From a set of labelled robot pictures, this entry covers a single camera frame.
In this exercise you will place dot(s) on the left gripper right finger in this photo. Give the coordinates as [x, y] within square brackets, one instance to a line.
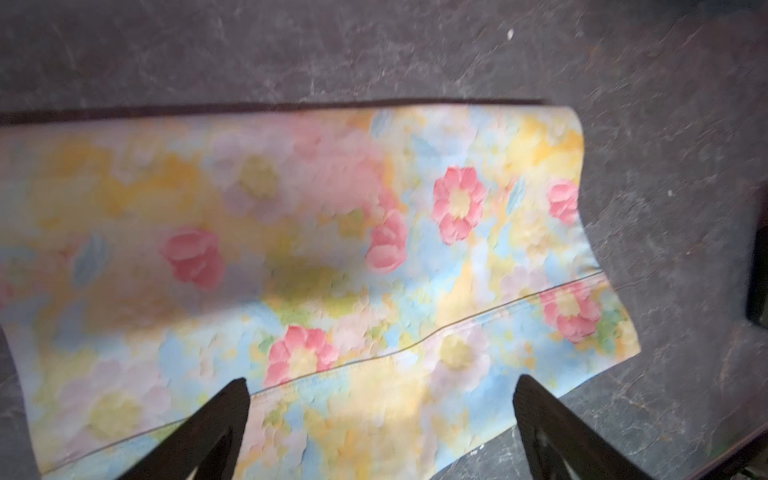
[558, 444]

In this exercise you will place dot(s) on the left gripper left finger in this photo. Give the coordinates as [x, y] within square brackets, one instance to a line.
[206, 445]

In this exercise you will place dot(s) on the pastel floral skirt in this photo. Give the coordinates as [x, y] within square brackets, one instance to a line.
[379, 277]

